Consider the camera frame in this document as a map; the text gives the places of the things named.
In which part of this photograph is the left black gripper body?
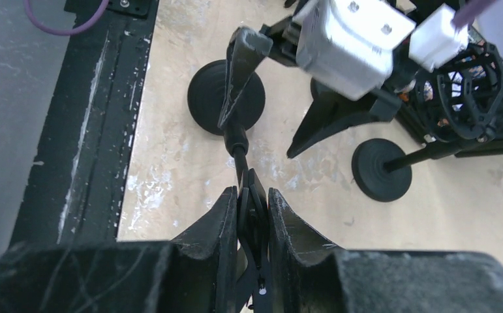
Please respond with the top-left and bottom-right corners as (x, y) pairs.
(260, 1), (416, 121)

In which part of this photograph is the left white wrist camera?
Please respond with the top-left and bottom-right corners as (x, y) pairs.
(292, 1), (468, 100)

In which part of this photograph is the black shock mount round stand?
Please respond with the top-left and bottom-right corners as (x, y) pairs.
(410, 42), (503, 142)

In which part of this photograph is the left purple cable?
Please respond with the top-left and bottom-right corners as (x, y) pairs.
(23, 0), (498, 37)

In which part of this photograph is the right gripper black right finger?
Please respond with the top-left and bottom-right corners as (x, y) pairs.
(267, 188), (503, 312)

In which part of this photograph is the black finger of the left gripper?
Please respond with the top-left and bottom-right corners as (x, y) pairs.
(218, 26), (273, 130)
(286, 91), (378, 158)

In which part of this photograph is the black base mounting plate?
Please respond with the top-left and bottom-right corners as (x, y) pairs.
(10, 1), (159, 245)

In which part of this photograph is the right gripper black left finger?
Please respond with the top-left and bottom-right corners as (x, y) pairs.
(0, 186), (237, 312)

